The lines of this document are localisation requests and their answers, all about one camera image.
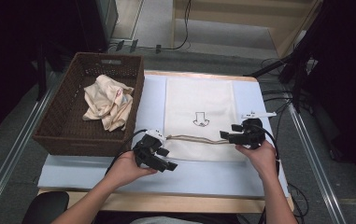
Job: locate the person's grey shirt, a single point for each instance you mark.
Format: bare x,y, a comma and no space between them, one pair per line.
166,221

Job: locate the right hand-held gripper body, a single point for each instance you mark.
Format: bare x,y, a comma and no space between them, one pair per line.
252,135

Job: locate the dark cabinet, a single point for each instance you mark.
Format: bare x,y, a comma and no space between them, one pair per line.
94,21

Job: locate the wooden table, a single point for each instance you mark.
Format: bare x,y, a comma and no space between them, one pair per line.
178,203

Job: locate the black chair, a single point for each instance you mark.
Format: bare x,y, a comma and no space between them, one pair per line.
45,207

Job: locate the black metal stand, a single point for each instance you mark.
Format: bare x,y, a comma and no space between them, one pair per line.
41,74

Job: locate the black power plug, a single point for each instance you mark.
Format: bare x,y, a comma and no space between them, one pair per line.
158,48
134,45
120,45

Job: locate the cream cloth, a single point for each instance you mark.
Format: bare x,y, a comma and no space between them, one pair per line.
104,99

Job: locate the light wooden shelf unit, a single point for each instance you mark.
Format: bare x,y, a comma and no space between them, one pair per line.
284,37

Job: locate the person's right hand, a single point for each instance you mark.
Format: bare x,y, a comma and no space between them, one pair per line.
261,158

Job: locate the brown wicker basket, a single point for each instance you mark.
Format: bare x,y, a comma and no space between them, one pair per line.
73,138

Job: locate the black tripod stand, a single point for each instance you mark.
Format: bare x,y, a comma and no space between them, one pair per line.
298,59

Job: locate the metal floor rail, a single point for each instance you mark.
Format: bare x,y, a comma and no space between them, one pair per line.
316,168
13,143

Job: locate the person's left hand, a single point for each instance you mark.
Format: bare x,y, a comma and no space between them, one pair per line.
125,169

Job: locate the dark curtain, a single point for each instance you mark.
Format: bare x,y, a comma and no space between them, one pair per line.
350,77
10,62

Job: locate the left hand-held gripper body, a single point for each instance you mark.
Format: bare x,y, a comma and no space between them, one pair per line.
144,149

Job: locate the white table mat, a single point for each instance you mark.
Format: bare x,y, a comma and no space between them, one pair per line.
197,177

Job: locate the white mesh laundry bag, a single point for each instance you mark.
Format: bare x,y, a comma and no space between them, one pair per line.
197,96

